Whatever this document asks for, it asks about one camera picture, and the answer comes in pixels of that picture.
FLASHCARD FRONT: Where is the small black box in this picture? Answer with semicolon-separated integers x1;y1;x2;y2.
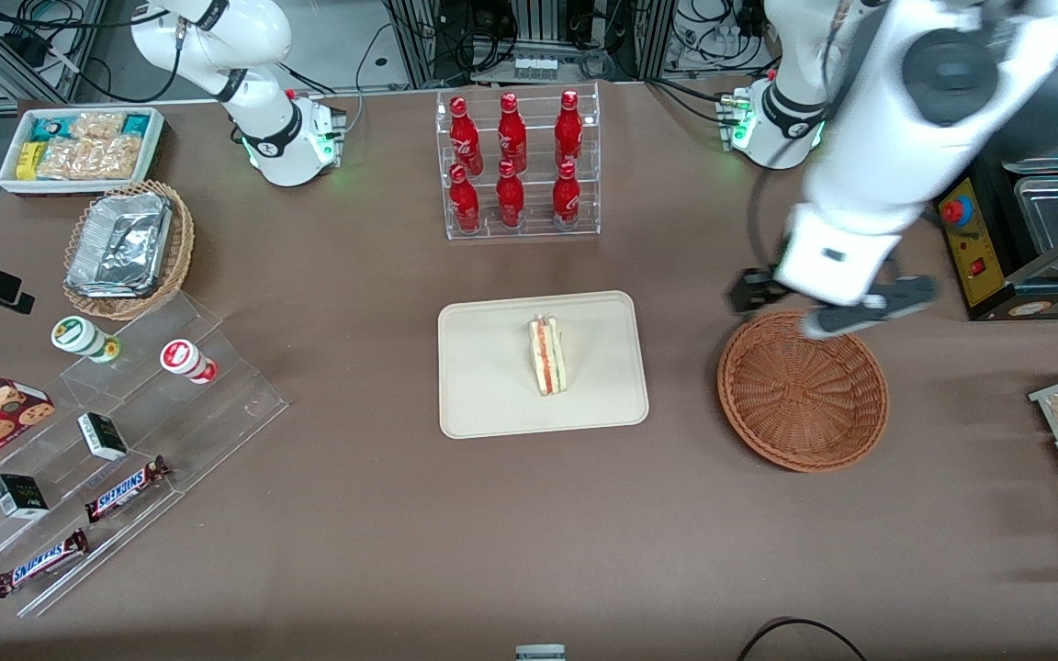
0;474;50;521
77;412;129;461

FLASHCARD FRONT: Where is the white rectangular snack bin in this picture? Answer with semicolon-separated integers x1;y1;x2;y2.
0;106;166;197

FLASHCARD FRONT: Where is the Snickers chocolate bar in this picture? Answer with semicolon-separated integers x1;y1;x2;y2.
0;529;91;599
84;456;172;524

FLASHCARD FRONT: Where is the triangular sandwich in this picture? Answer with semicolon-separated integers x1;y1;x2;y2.
528;314;570;398

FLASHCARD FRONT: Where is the red lidded white cup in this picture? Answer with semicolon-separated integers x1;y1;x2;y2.
160;339;218;385

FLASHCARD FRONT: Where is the red cola bottle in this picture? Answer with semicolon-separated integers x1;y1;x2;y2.
449;163;481;233
497;92;528;174
552;161;581;227
449;95;482;175
496;160;525;229
555;89;584;168

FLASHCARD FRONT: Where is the oval light wicker basket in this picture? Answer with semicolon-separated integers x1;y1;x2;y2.
62;180;196;321

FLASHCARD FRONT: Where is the black sealing machine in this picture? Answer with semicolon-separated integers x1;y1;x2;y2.
936;129;1058;322

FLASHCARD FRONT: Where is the clear acrylic bottle rack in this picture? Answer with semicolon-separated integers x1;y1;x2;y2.
435;83;602;241

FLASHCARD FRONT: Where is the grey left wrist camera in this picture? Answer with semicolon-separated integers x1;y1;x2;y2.
803;274;940;339

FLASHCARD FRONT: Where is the green lidded white cup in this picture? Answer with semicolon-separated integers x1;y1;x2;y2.
51;316;121;364

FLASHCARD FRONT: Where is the silver foil tray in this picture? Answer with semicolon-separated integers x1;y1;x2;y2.
66;191;173;298

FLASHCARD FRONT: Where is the clear bag of crackers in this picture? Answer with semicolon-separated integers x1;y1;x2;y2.
37;136;146;181
70;112;128;140

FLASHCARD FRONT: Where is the round brown wicker basket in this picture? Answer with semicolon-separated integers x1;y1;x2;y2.
717;309;890;474

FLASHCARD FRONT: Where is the black table cable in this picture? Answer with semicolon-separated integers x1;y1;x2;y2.
736;617;870;661

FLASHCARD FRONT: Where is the clear acrylic stepped stand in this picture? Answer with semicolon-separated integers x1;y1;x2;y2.
0;292;289;618

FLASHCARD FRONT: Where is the beige rectangular tray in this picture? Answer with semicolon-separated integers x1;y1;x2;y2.
438;291;650;441

